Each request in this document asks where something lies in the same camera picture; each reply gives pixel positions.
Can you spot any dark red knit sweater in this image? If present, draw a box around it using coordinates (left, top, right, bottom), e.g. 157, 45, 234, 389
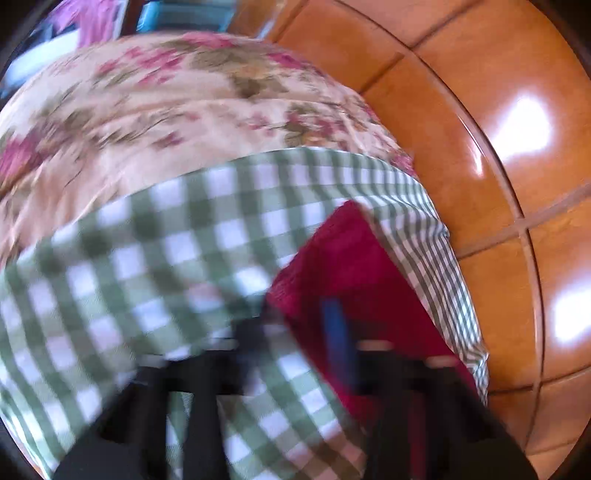
266, 199, 484, 480

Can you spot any green white checkered bedspread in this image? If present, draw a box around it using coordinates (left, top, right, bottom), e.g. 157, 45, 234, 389
1, 148, 489, 478

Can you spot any floral pink bedsheet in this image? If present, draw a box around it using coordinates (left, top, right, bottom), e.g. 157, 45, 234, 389
1, 32, 413, 263

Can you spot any glossy wooden panel wardrobe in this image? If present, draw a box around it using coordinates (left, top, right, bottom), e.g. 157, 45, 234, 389
230, 1, 590, 479

